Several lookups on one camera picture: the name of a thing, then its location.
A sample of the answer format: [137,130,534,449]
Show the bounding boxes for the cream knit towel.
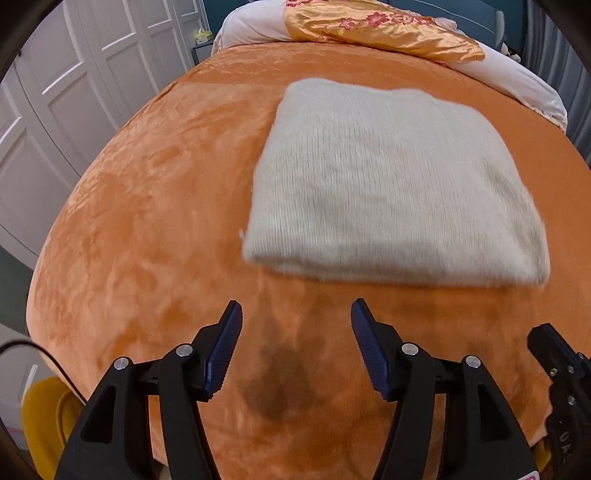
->
[240,79,552,291]

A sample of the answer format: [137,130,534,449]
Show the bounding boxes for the white pillow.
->
[211,0,568,132]

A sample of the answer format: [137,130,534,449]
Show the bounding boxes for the black cable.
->
[0,339,88,404]

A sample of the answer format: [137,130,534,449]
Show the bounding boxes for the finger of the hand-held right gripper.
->
[527,324,580,384]

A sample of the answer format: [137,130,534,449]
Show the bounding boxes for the striped curtain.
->
[524,0,591,158]

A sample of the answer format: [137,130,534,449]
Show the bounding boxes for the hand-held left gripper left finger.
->
[54,300,244,480]

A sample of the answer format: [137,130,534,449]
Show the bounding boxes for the dark nightstand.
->
[191,42,216,71]

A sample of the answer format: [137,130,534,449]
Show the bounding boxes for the orange floral satin pillow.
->
[283,0,485,64]

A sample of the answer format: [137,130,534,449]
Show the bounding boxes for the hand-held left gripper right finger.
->
[350,298,534,480]

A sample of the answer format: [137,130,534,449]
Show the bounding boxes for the white wardrobe doors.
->
[0,0,218,271]

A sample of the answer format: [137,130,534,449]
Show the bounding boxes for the teal headboard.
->
[387,0,506,49]

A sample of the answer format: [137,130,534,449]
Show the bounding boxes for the orange plush blanket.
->
[25,39,591,480]

